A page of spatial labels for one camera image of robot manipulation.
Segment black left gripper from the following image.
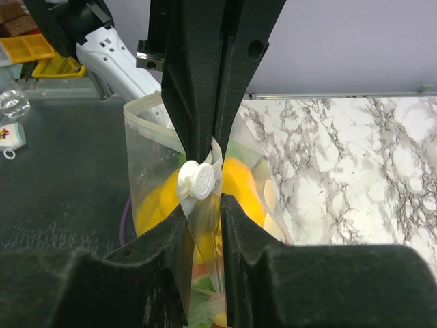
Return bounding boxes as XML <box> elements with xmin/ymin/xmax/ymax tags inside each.
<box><xmin>136</xmin><ymin>0</ymin><xmax>285</xmax><ymax>163</ymax></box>

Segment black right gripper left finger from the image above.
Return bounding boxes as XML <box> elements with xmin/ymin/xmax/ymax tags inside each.
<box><xmin>1</xmin><ymin>207</ymin><xmax>188</xmax><ymax>327</ymax></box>

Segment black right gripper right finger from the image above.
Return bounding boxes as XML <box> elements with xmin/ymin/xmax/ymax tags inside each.
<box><xmin>221</xmin><ymin>195</ymin><xmax>436</xmax><ymax>327</ymax></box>

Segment clear zip top bag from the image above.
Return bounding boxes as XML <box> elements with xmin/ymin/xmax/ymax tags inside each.
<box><xmin>124</xmin><ymin>93</ymin><xmax>292</xmax><ymax>327</ymax></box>

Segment yellow bell pepper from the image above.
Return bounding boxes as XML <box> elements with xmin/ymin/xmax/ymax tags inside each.
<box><xmin>133</xmin><ymin>160</ymin><xmax>266</xmax><ymax>266</ymax></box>

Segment green grape bunch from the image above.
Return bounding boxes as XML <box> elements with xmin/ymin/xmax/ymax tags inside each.
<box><xmin>188</xmin><ymin>274</ymin><xmax>227</xmax><ymax>327</ymax></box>

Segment green custard apple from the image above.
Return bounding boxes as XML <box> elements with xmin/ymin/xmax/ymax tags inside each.
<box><xmin>167</xmin><ymin>141</ymin><xmax>264</xmax><ymax>194</ymax></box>

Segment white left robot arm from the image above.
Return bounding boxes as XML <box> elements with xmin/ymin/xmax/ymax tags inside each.
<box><xmin>25</xmin><ymin>1</ymin><xmax>284</xmax><ymax>162</ymax></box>

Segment yellow plastic storage bins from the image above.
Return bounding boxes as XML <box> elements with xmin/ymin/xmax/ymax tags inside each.
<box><xmin>1</xmin><ymin>33</ymin><xmax>86</xmax><ymax>79</ymax></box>

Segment white printed mug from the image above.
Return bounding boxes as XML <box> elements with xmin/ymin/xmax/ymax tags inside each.
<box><xmin>0</xmin><ymin>122</ymin><xmax>27</xmax><ymax>160</ymax></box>

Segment clear glass cup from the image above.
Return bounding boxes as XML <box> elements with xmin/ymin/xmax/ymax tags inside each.
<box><xmin>0</xmin><ymin>66</ymin><xmax>31</xmax><ymax>119</ymax></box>

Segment aluminium side rail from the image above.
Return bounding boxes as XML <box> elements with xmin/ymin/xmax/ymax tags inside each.
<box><xmin>243</xmin><ymin>84</ymin><xmax>436</xmax><ymax>100</ymax></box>

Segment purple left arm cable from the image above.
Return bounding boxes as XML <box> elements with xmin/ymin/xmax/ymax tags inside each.
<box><xmin>119</xmin><ymin>196</ymin><xmax>132</xmax><ymax>249</ymax></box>

